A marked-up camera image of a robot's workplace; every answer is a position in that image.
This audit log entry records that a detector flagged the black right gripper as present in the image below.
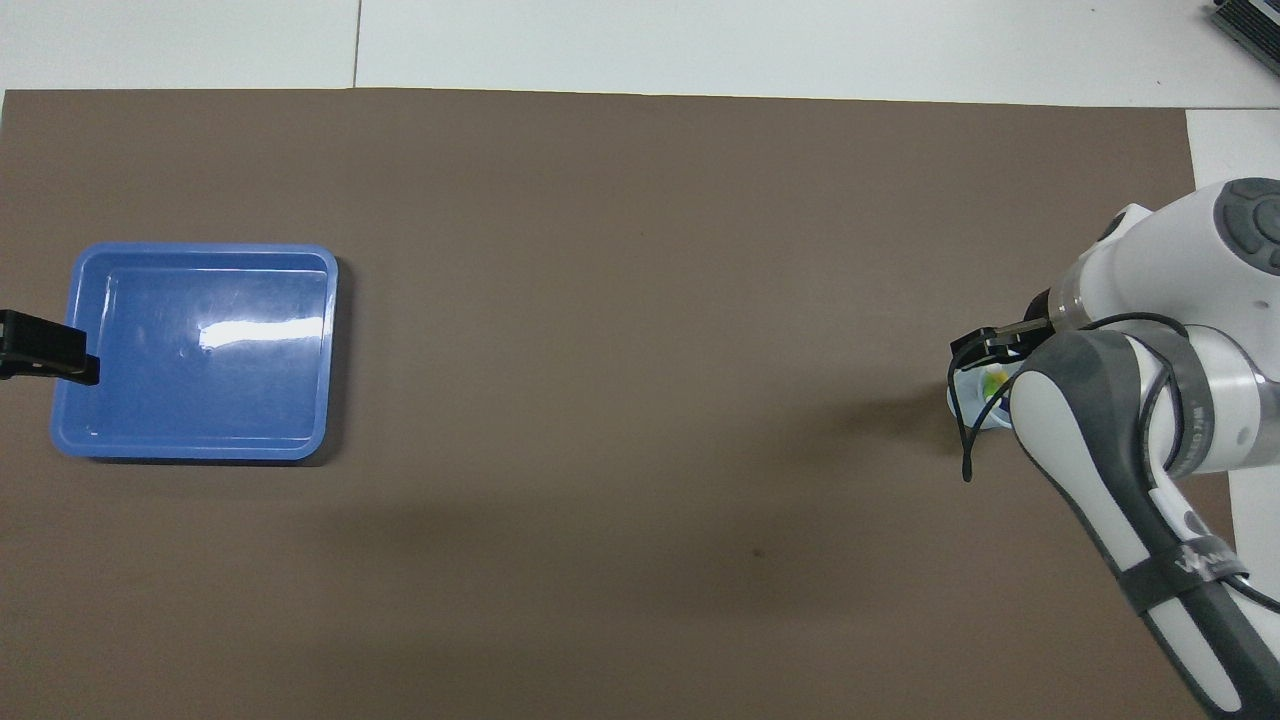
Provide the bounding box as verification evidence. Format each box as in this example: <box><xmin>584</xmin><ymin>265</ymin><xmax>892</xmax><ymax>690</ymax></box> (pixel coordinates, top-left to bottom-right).
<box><xmin>955</xmin><ymin>288</ymin><xmax>1053</xmax><ymax>363</ymax></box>

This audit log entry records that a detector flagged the blue plastic tray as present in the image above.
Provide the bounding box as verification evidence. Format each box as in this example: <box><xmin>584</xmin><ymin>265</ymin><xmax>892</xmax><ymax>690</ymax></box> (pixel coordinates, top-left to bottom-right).
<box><xmin>50</xmin><ymin>243</ymin><xmax>339</xmax><ymax>461</ymax></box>

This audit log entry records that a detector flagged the clear plastic cup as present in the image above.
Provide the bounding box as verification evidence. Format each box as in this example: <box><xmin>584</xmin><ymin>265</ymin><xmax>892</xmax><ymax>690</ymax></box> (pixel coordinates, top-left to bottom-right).
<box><xmin>947</xmin><ymin>362</ymin><xmax>1016</xmax><ymax>432</ymax></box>

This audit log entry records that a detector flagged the brown table mat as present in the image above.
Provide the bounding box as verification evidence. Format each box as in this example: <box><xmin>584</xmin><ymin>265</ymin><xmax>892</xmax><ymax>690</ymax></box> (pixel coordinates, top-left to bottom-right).
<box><xmin>0</xmin><ymin>88</ymin><xmax>1259</xmax><ymax>720</ymax></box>

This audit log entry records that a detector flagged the grey ribbed device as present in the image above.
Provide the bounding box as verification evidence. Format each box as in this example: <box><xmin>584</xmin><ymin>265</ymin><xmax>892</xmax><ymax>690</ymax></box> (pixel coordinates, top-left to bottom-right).
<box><xmin>1205</xmin><ymin>0</ymin><xmax>1280</xmax><ymax>61</ymax></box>

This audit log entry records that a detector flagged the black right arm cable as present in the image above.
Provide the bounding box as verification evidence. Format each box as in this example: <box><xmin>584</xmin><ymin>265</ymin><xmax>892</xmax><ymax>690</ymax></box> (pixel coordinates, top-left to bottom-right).
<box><xmin>948</xmin><ymin>313</ymin><xmax>1280</xmax><ymax>613</ymax></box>

